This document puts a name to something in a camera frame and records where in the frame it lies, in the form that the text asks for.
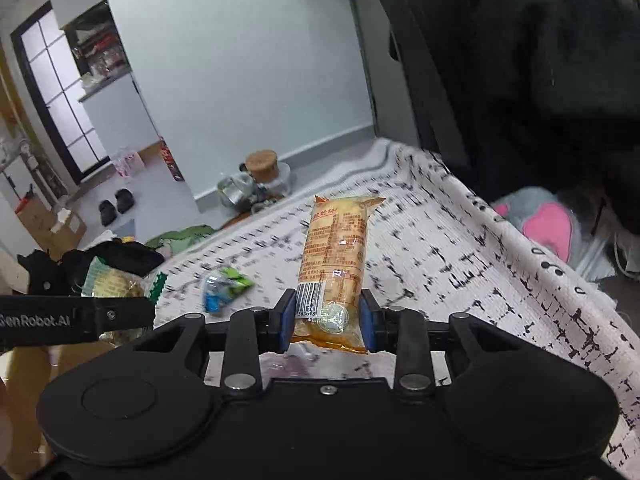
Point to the pink grey plush toy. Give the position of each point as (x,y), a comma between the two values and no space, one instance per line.
(542,225)

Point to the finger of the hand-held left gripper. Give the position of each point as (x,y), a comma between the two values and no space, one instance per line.
(47,272)

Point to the clear glass container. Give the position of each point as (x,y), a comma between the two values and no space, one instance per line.
(235,190)

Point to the red bottle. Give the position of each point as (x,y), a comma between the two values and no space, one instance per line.
(23,202)

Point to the dark clothing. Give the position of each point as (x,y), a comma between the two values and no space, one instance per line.
(550,60)

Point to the white black patterned blanket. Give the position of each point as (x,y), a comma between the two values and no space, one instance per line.
(440,270)

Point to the orange cracker packet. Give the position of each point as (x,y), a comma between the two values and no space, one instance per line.
(335,250)

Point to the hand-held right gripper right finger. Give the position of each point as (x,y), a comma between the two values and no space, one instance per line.
(371,321)

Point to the white pink plastic bag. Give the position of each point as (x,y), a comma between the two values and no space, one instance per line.
(127,161)

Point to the red printed bag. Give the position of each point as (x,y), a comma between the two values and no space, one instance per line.
(170,160)

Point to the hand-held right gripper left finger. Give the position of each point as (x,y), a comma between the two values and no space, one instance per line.
(284,321)

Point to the cluttered wall shelf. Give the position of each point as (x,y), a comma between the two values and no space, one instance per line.
(100,50)

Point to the black cloth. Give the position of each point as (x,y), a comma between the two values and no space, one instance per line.
(127,256)

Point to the small cardboard box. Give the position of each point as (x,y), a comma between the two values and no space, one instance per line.
(50,222)

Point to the small blue snack packet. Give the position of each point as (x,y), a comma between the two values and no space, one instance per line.
(222,287)

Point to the black panel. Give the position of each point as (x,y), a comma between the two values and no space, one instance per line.
(400,60)

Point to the glass jar with cork lid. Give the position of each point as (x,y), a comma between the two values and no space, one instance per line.
(262,167)

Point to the green cloth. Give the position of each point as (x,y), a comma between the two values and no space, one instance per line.
(185,236)

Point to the black framed glass door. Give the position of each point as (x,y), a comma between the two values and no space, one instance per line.
(60,105)

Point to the clear pastry packet green edge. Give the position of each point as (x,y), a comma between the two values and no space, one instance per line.
(112,282)

